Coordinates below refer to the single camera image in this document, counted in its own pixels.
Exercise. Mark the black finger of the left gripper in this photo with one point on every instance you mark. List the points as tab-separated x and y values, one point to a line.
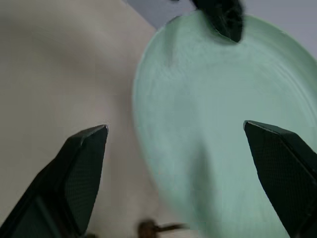
224	17

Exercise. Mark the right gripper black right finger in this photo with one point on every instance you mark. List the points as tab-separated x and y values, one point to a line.
282	173

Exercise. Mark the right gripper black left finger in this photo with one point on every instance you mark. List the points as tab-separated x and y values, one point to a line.
74	178

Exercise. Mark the green plate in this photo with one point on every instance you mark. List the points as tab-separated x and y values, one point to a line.
223	124

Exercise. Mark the wooden dish rack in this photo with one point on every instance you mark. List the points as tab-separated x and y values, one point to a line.
153	228

